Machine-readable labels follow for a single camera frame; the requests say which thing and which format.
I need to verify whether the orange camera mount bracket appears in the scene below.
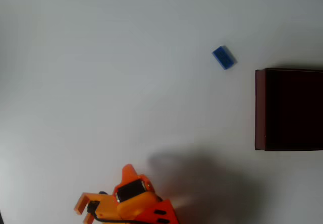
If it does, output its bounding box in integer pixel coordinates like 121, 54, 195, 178
73, 191, 120, 224

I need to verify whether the black camera module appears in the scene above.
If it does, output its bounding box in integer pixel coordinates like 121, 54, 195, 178
86, 200, 99, 213

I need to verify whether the black camera cable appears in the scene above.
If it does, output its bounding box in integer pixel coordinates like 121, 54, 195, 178
88, 210, 132, 223

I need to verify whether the dark red box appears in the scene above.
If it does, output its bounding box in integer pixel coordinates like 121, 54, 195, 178
254, 67, 323, 151

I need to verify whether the small blue block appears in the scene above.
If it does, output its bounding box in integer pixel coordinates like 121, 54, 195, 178
211, 45, 238, 71

